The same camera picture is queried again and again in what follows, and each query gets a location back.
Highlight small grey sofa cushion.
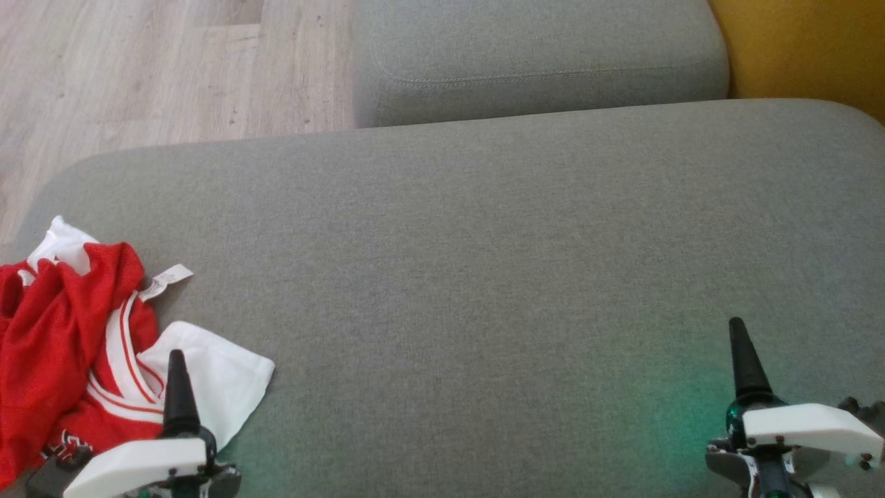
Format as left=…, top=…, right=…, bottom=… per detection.
left=353, top=0, right=731, bottom=129

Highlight red shorts with white waistband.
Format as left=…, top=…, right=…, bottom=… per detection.
left=0, top=242, right=161, bottom=488

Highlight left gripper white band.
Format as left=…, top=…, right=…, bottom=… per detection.
left=64, top=349, right=241, bottom=498

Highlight large grey sofa seat cushion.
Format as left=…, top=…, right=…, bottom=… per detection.
left=0, top=98, right=885, bottom=498

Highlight yellow cushion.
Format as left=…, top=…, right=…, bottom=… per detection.
left=709, top=0, right=885, bottom=127

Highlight red and white basketball jersey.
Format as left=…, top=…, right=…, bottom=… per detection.
left=0, top=214, right=276, bottom=485

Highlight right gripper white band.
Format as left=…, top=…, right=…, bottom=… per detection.
left=707, top=317, right=884, bottom=478

